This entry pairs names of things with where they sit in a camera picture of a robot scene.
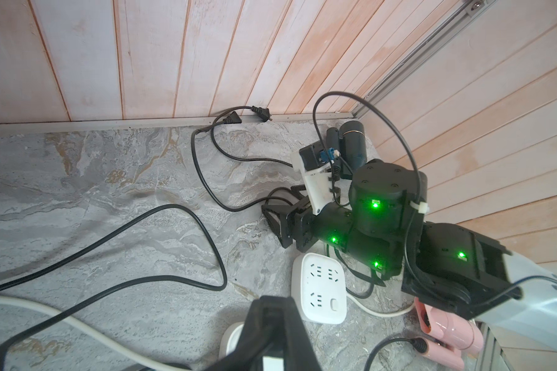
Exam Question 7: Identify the pink hair dryer under arm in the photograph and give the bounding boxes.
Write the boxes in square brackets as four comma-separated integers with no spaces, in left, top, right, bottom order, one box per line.
[412,298,484,370]

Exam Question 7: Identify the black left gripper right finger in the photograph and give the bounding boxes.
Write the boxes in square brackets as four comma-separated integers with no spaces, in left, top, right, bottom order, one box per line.
[279,298,321,371]

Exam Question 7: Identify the black loose cord front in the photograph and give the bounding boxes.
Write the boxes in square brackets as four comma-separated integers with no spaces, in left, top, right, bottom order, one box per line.
[363,337,428,371]

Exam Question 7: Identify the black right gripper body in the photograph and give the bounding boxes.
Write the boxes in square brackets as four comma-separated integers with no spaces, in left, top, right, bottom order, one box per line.
[291,203,353,253]

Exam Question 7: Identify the white square power strip right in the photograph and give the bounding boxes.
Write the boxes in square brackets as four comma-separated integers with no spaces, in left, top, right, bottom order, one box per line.
[291,253,348,325]

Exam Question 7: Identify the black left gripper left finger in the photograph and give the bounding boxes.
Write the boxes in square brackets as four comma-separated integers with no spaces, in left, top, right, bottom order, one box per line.
[207,296,279,370]

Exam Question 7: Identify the dark green dryer far right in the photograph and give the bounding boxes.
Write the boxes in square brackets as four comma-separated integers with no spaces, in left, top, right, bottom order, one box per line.
[326,121,368,180]

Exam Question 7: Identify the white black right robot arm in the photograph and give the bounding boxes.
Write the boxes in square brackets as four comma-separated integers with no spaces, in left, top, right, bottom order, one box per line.
[261,159,557,351]

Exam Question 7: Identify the white square power strip left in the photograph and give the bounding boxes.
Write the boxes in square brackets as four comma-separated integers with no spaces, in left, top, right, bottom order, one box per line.
[219,322,244,360]

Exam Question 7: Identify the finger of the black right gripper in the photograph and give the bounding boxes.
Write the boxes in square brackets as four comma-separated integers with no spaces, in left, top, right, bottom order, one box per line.
[261,205,301,248]
[269,185,309,209]

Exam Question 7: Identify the black cord of green dryer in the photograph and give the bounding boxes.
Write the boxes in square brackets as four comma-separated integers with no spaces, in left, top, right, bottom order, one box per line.
[0,203,228,371]

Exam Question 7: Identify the white power strip cable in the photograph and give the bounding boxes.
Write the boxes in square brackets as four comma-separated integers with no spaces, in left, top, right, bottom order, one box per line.
[0,296,191,371]

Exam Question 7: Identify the white square power strip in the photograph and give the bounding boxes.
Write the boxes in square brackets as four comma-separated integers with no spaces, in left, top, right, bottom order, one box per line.
[291,253,348,325]
[219,322,244,360]

